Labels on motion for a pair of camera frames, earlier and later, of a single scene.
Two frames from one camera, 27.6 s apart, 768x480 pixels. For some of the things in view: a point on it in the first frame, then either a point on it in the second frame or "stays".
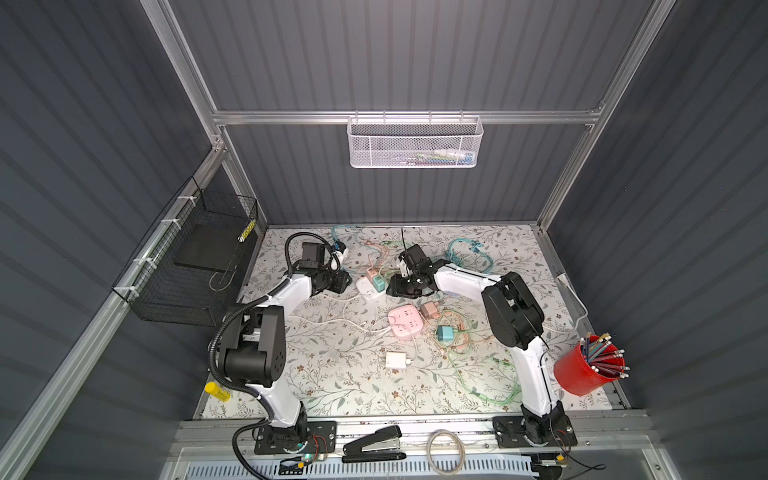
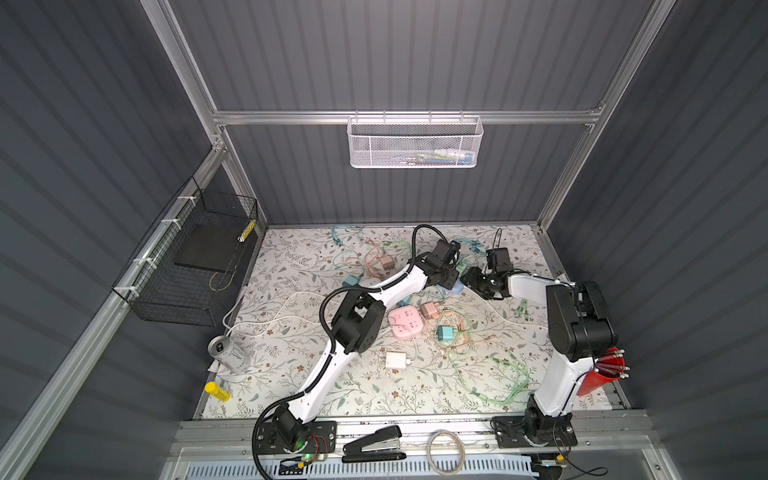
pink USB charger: x=430 y=310 stays
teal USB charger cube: x=445 y=332 stays
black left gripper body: x=332 y=282 → x=448 y=278
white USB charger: x=397 y=360 stays
